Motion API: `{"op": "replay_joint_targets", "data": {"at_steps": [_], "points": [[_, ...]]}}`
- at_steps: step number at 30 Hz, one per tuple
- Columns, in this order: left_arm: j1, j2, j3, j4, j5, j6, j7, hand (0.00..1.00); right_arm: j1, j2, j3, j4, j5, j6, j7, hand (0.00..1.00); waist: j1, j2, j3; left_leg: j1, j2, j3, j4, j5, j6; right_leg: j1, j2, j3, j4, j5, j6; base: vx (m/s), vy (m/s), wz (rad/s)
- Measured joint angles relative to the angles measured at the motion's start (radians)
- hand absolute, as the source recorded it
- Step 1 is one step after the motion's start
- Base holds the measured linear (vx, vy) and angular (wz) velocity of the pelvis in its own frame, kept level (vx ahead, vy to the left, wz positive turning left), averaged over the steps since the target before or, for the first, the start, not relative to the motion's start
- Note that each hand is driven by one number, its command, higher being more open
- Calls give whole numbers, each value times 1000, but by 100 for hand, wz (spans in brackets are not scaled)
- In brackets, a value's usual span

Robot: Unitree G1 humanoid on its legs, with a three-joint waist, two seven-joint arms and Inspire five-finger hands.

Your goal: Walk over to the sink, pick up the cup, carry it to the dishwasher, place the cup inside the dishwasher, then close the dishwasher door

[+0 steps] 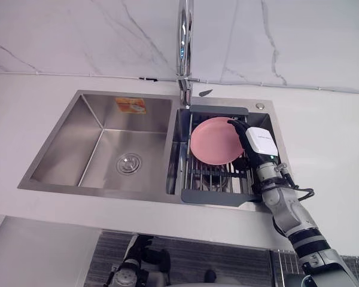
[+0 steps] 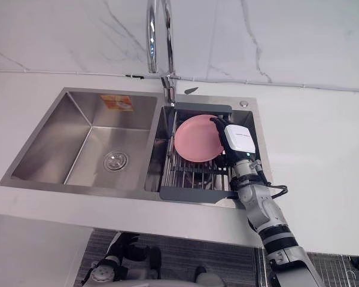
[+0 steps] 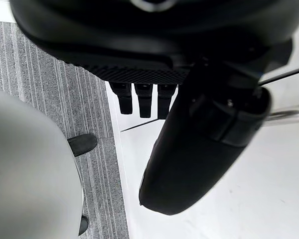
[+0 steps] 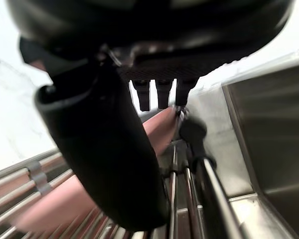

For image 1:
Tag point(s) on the pink round plate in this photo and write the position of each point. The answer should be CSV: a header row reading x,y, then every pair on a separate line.
x,y
212,143

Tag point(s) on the round steel drain strainer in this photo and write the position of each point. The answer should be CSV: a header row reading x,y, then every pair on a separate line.
x,y
129,163

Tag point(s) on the white cabinet door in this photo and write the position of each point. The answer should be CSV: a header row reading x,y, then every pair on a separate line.
x,y
39,254

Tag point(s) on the orange sticker label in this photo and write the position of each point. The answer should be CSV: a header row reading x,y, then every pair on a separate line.
x,y
130,105

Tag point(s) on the grey steel dish rack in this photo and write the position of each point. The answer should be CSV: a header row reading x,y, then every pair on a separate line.
x,y
209,197

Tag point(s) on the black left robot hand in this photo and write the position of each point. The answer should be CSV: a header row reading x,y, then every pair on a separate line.
x,y
140,248

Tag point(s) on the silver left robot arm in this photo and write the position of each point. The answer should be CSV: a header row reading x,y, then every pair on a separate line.
x,y
122,273

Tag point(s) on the dark robot foot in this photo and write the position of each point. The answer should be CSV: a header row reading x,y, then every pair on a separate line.
x,y
210,274

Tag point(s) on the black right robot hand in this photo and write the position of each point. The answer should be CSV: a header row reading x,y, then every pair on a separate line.
x,y
261,140

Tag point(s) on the stainless steel double sink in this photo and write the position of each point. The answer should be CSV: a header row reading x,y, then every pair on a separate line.
x,y
77,155

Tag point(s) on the chrome gooseneck faucet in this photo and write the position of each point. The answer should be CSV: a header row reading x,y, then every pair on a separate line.
x,y
184,45

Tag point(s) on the round steel sink button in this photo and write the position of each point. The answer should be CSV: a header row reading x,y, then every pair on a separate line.
x,y
259,105

